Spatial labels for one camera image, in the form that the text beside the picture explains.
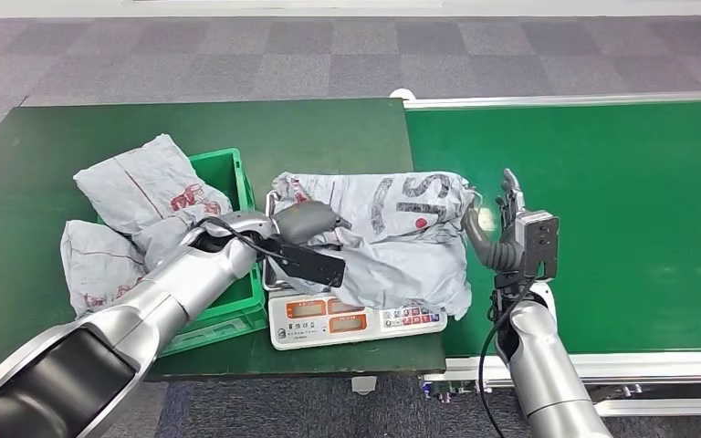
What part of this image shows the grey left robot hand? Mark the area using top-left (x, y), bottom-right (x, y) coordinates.
top-left (270, 200), bottom-right (353, 246)

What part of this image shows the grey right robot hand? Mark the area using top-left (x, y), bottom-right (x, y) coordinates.
top-left (461, 168), bottom-right (531, 275)

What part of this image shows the large grey printed parcel bag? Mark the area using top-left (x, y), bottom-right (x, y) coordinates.
top-left (269, 172), bottom-right (478, 322)

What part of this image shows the bright green conveyor belt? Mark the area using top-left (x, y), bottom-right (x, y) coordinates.
top-left (403, 99), bottom-right (701, 359)

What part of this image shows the silver metal scale pan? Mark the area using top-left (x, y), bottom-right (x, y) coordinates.
top-left (262, 190), bottom-right (288, 295)

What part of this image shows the green plastic crate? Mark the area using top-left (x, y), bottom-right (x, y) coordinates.
top-left (96, 147), bottom-right (269, 359)

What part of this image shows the white electronic scale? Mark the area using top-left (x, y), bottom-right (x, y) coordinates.
top-left (267, 288), bottom-right (449, 352)

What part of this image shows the grey parcel bag red print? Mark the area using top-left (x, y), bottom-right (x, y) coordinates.
top-left (72, 133), bottom-right (235, 236)
top-left (59, 220), bottom-right (150, 320)

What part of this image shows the white table foot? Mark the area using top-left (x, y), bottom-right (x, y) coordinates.
top-left (350, 375), bottom-right (380, 397)

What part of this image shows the dark green table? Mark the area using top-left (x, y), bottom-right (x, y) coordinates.
top-left (0, 98), bottom-right (448, 384)

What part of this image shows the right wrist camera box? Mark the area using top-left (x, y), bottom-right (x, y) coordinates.
top-left (514, 209), bottom-right (561, 281)

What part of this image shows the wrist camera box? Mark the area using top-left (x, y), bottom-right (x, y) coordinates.
top-left (514, 209), bottom-right (561, 281)
top-left (263, 237), bottom-right (348, 289)

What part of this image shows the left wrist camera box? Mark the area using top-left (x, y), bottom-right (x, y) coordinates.
top-left (263, 237), bottom-right (348, 289)

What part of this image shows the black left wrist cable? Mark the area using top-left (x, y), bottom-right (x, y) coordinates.
top-left (195, 216), bottom-right (305, 266)

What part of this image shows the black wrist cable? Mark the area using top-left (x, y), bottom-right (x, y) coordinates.
top-left (477, 273), bottom-right (538, 438)
top-left (195, 216), bottom-right (305, 266)

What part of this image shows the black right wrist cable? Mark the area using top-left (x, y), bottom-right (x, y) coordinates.
top-left (477, 273), bottom-right (538, 438)

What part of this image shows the aluminium conveyor frame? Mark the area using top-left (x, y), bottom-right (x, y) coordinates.
top-left (388, 88), bottom-right (701, 419)

